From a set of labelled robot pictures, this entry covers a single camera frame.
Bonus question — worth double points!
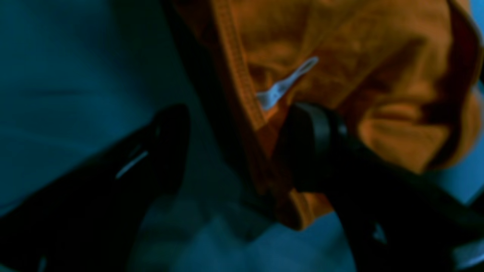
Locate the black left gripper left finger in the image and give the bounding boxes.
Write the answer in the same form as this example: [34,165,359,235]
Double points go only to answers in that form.
[1,104,191,272]

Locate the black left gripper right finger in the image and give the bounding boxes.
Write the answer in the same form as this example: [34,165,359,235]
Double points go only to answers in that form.
[284,103,483,272]

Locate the orange t-shirt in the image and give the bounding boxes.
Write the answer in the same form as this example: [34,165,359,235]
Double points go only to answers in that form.
[169,0,483,230]

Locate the blue table cloth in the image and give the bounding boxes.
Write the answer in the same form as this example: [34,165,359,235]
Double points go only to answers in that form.
[0,0,484,272]

